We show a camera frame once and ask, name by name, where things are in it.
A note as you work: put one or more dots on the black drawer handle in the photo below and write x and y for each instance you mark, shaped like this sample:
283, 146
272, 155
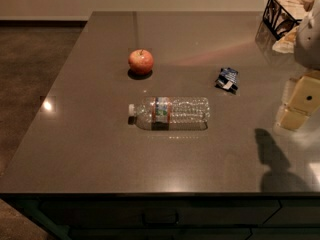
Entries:
160, 218

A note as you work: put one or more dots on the red apple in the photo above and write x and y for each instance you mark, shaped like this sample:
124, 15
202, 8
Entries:
141, 62

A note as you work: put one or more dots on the blue snack packet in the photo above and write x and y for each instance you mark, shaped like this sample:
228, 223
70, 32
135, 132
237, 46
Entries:
227, 80

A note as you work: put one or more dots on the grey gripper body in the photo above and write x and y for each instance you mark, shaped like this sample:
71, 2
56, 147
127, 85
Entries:
309, 45

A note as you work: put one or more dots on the black wire basket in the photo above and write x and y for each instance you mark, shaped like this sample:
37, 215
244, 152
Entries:
281, 16

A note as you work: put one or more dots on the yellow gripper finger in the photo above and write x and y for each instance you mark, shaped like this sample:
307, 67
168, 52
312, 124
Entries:
301, 98

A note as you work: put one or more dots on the dark drawer cabinet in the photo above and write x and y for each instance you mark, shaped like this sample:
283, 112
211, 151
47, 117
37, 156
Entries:
89, 217

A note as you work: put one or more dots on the white napkins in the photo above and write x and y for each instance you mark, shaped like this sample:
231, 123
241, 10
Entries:
285, 45

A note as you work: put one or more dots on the clear plastic water bottle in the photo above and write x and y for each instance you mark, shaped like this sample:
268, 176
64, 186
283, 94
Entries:
170, 113

